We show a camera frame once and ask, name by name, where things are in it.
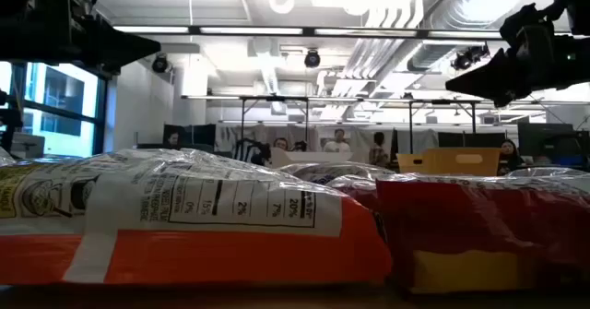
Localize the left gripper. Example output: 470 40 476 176
0 0 162 78

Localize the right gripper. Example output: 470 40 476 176
444 3 590 110

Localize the red Maruchan noodle pack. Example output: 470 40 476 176
325 173 590 296

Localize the orange Maruchan noodle pack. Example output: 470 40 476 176
0 148 394 286

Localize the black spotlight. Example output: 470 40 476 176
302 48 323 69
450 43 490 72
150 53 171 75

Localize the black monitor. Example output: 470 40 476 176
517 122 590 167
161 123 218 149

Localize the large glass window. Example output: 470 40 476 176
0 61 108 158

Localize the orange plastic bin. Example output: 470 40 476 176
395 148 502 178

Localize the black stand frame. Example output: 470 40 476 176
180 94 360 140
359 97 483 156

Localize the silver ventilation duct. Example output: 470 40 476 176
405 0 513 73

